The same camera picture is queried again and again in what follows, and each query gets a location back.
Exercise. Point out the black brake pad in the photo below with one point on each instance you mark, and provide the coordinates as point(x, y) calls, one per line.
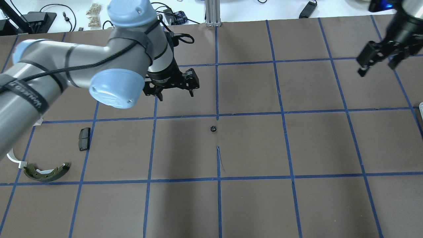
point(84, 139)

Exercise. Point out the olive brake shoe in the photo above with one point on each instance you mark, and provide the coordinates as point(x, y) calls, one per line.
point(49, 175)

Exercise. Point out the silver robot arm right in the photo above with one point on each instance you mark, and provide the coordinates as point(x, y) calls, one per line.
point(408, 10)

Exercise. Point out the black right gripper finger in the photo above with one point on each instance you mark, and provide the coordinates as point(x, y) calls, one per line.
point(369, 56)
point(397, 59)

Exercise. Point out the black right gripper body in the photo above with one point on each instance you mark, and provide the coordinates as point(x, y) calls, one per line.
point(401, 32)

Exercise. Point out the black power adapter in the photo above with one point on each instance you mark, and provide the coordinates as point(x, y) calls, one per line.
point(308, 9)

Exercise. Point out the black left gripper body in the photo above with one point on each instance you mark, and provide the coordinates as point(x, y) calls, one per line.
point(164, 78)

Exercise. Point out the aluminium frame post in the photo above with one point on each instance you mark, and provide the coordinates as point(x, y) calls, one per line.
point(212, 13)

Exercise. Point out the white curved plastic part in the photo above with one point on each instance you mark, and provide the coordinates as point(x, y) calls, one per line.
point(11, 156)

